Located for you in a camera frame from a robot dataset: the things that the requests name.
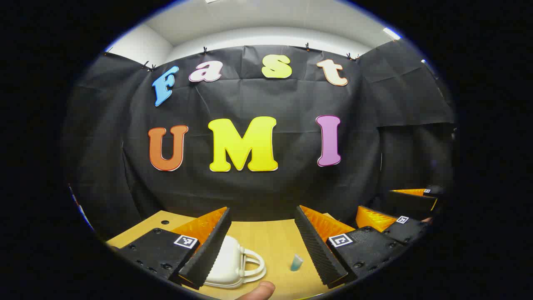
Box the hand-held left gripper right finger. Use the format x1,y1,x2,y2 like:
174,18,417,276
294,205,408,288

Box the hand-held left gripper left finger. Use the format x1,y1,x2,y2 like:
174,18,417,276
106,206,232,291

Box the small white suitcase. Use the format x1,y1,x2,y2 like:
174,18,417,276
204,235,267,289

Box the black backdrop cloth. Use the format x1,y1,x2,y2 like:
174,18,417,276
62,40,456,240

